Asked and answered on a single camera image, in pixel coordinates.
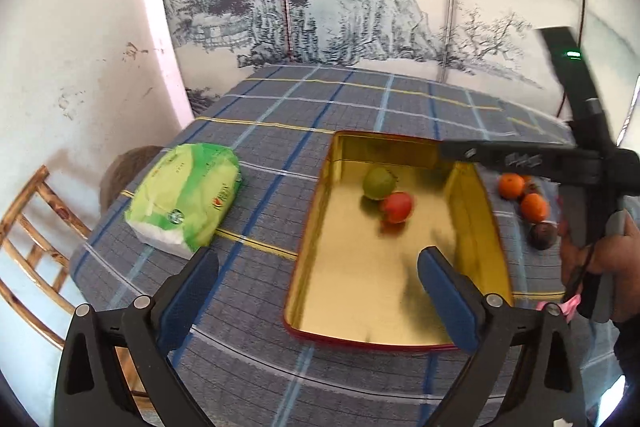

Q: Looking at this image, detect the orange mandarin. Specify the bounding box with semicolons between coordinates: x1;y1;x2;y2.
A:
497;172;526;200
520;193;549;223

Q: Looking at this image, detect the dark purple passion fruit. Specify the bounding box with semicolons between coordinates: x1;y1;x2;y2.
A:
527;222;558;251

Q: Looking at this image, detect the right hand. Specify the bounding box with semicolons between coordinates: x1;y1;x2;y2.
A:
558;212;639;323

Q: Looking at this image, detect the red tomato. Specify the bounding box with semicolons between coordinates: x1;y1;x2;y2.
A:
380;192;413;225

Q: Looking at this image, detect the green round fruit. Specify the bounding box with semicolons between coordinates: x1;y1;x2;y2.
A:
362;166;397;200

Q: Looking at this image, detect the green tissue pack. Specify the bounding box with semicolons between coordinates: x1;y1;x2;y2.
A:
125;143;242;260

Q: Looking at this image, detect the brown round stool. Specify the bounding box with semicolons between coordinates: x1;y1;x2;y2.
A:
99;145;163;215

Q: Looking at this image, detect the wooden chair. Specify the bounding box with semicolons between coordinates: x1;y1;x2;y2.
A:
0;164;151;400

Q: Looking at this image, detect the gold rectangular tin tray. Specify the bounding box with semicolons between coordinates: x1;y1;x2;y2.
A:
283;131;514;351

